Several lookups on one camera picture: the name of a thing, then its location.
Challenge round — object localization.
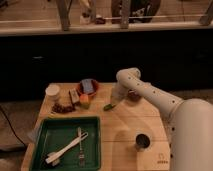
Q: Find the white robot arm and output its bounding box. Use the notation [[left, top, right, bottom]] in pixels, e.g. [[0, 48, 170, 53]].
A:
[[110, 68, 213, 171]]

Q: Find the dark red bowl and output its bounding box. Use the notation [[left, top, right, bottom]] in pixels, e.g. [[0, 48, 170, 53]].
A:
[[127, 90, 141, 101]]

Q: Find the metal cup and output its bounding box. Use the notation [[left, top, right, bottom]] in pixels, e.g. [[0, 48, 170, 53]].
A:
[[135, 134, 150, 151]]

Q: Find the brown white block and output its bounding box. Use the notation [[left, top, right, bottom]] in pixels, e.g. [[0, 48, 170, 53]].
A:
[[69, 88, 80, 104]]

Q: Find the white plastic spatula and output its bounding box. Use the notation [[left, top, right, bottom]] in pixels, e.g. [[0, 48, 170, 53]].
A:
[[45, 132, 89, 164]]

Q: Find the black cable left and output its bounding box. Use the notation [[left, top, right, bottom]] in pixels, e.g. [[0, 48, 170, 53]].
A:
[[0, 105, 29, 148]]

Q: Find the green plastic tray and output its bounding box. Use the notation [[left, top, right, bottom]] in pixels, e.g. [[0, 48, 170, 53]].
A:
[[29, 116, 101, 171]]

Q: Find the green pepper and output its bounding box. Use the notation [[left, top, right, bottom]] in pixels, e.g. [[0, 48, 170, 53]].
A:
[[103, 104, 113, 111]]

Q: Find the wooden table board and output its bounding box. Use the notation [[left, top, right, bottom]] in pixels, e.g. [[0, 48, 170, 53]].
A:
[[21, 83, 170, 171]]

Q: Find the white cup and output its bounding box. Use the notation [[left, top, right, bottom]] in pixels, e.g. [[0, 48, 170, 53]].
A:
[[45, 84, 60, 101]]

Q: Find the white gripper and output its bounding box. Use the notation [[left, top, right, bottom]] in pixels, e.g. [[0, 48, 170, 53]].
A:
[[110, 83, 128, 108]]

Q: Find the metal fork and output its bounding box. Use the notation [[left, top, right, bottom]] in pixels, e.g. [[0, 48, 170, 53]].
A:
[[78, 127, 85, 167]]

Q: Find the blue sponge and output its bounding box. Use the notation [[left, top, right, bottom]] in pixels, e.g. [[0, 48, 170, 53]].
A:
[[81, 79, 94, 94]]

